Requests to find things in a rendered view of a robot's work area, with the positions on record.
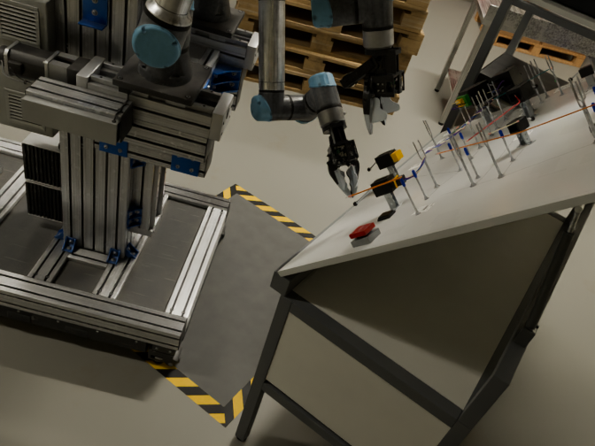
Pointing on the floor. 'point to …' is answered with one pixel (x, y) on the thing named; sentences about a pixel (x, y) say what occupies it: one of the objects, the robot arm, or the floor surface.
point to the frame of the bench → (291, 303)
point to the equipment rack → (521, 37)
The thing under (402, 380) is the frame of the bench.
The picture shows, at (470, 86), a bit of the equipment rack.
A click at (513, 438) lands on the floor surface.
